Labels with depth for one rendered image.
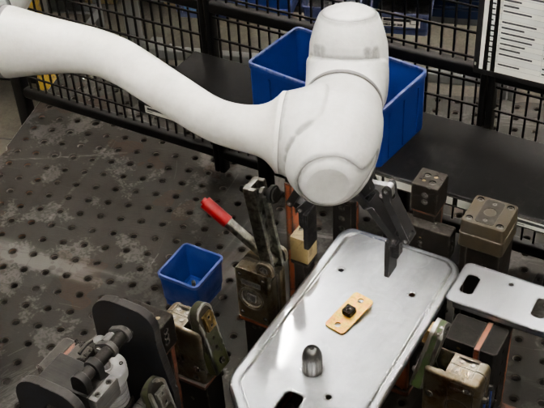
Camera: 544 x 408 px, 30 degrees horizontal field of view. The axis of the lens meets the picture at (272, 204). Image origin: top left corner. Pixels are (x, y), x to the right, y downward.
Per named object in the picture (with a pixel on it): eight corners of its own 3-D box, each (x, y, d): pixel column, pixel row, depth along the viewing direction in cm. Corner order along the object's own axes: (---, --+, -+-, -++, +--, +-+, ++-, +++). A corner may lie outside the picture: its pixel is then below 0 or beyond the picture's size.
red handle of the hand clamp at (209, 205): (272, 269, 163) (197, 204, 163) (266, 274, 165) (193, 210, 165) (285, 252, 166) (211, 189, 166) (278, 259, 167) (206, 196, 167)
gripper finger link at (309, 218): (306, 216, 152) (302, 214, 153) (308, 250, 157) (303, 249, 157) (316, 205, 154) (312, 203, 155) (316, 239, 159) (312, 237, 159)
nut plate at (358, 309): (342, 336, 160) (342, 331, 159) (324, 325, 162) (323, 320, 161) (374, 302, 164) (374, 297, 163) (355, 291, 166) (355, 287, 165)
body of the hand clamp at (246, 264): (278, 417, 186) (268, 278, 164) (245, 403, 189) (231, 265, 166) (293, 394, 190) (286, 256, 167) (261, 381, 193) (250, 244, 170)
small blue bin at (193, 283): (200, 320, 206) (196, 289, 200) (160, 304, 210) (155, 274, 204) (228, 286, 213) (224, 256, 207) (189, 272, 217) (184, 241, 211)
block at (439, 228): (440, 353, 196) (450, 236, 177) (383, 332, 201) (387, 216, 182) (446, 342, 198) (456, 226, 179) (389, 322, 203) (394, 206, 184)
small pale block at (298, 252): (312, 387, 191) (307, 242, 168) (296, 380, 192) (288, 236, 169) (320, 374, 193) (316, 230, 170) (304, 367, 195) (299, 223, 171)
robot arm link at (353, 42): (314, 87, 143) (301, 142, 133) (311, -13, 133) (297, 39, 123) (391, 90, 141) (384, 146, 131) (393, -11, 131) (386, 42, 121)
